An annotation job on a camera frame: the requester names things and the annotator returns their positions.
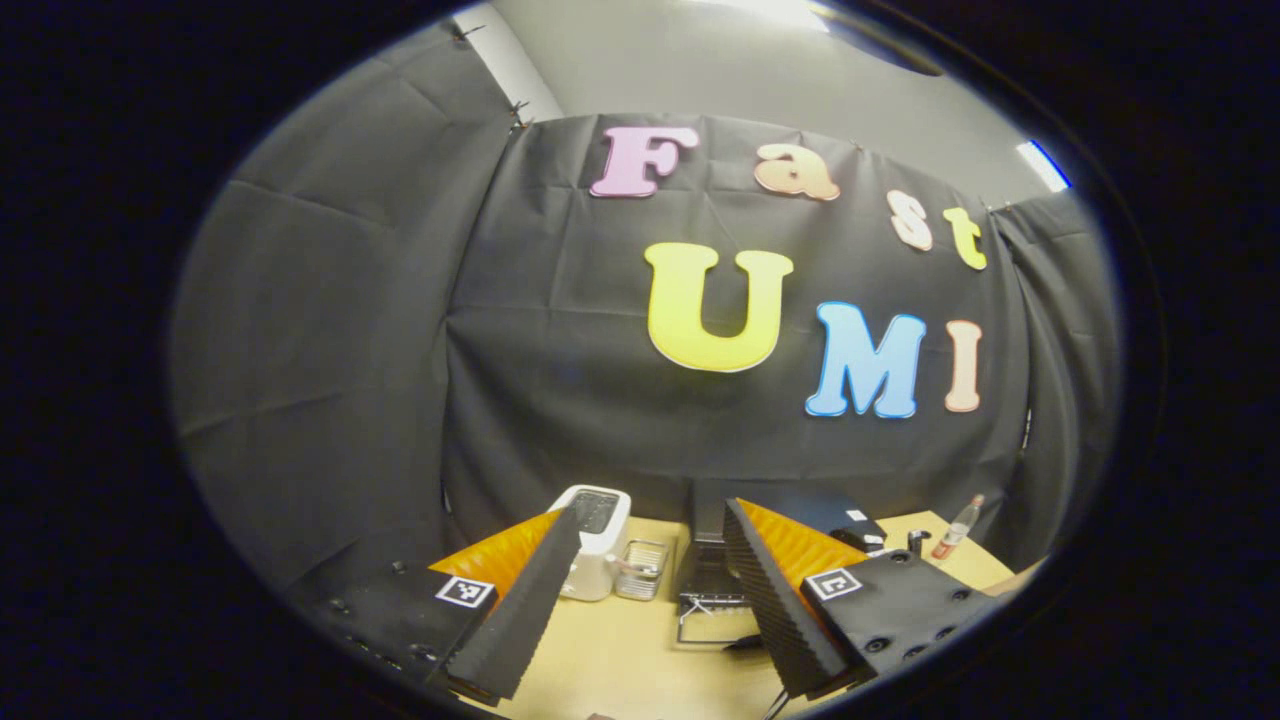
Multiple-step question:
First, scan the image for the oven wire rack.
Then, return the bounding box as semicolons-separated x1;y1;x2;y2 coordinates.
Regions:
680;592;749;626

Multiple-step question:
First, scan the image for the black electric oven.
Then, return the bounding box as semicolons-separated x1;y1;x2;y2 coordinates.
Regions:
676;480;888;649

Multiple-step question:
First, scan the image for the small rectangular ceiling light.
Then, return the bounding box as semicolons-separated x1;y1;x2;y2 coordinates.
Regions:
1015;140;1072;192

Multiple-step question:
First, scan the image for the small clear container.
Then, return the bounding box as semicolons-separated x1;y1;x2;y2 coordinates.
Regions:
615;540;669;601

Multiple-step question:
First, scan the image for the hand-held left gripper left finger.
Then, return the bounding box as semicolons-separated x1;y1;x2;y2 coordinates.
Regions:
295;507;583;706

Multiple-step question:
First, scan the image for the clear plastic water bottle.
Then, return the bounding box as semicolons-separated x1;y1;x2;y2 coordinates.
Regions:
932;494;986;561

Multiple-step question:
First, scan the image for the black backdrop cloth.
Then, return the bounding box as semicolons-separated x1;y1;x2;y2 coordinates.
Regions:
170;25;1121;601

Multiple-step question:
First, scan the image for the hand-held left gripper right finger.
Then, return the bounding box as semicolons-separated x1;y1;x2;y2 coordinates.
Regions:
723;497;1001;701

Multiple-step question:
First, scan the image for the white toaster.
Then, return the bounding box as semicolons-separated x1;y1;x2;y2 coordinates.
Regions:
550;485;633;602

